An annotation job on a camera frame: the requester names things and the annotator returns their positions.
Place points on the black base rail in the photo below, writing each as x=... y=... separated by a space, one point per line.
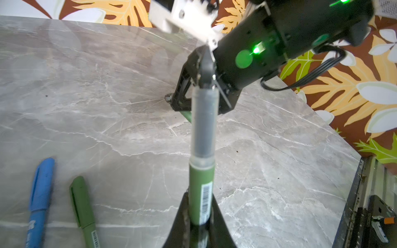
x=369 y=219

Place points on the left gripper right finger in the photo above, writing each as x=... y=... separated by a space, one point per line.
x=221 y=237

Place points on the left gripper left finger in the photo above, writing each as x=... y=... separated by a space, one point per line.
x=179 y=236

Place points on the blue pen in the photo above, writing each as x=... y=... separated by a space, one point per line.
x=39 y=202

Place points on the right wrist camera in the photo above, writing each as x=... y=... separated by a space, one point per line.
x=194 y=17

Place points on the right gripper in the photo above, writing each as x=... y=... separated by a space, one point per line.
x=273 y=34

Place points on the dark green pen cap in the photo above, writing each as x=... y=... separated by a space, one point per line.
x=187 y=115

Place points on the dark green pen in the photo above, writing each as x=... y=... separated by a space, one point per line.
x=83 y=212
x=205 y=105

